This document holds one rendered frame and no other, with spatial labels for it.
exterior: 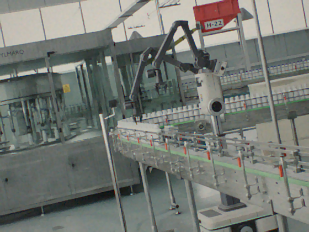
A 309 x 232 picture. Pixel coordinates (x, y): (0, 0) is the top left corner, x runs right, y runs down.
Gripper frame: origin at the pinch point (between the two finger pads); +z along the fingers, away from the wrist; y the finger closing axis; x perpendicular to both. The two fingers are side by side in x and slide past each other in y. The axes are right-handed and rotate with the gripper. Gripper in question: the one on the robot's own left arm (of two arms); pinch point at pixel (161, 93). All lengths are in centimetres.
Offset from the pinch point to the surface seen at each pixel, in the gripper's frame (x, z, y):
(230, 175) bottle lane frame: -192, 45, -20
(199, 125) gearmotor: 156, 47, 74
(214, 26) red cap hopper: 633, -92, 287
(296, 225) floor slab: 9, 140, 101
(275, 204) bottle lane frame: -244, 53, -19
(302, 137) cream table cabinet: 340, 114, 282
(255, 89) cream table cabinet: 357, 31, 230
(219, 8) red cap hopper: 625, -123, 301
